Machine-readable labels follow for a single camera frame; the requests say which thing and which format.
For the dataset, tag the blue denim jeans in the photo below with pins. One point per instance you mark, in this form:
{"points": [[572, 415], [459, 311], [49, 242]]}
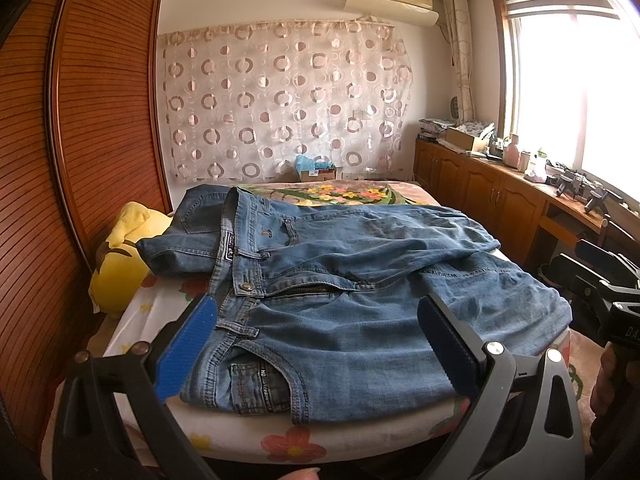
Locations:
{"points": [[350, 299]]}

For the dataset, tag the circle patterned curtain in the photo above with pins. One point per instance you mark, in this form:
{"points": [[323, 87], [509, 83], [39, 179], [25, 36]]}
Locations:
{"points": [[247, 102]]}

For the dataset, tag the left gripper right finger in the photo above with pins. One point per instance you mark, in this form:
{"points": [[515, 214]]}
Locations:
{"points": [[522, 421]]}

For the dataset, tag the floral bed sheet mattress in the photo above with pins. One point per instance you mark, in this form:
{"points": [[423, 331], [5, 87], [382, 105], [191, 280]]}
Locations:
{"points": [[280, 424]]}

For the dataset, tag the cardboard box on cabinet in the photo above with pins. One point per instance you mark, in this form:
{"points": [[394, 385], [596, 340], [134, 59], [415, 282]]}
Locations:
{"points": [[467, 141]]}

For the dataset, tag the pink bottle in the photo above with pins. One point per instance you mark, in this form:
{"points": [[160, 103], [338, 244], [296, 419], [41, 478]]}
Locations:
{"points": [[511, 152]]}

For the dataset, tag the wooden sideboard cabinet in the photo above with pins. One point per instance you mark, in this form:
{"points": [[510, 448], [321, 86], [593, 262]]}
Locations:
{"points": [[530, 220]]}

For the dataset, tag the person right hand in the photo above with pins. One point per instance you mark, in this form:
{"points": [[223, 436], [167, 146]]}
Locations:
{"points": [[614, 402]]}

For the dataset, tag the yellow plush toy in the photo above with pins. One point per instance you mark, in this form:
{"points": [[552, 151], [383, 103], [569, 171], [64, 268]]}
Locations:
{"points": [[120, 270]]}

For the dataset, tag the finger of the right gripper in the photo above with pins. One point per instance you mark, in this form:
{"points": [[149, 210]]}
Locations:
{"points": [[579, 278], [611, 266]]}

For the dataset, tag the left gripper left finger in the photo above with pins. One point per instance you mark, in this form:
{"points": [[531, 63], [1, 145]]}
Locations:
{"points": [[90, 439]]}

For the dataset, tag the window side curtain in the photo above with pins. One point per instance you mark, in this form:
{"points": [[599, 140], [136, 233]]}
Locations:
{"points": [[459, 30]]}

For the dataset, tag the white wall air conditioner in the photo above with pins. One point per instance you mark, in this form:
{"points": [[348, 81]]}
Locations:
{"points": [[414, 12]]}

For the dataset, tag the window frame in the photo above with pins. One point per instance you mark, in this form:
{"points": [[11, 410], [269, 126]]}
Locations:
{"points": [[571, 69]]}

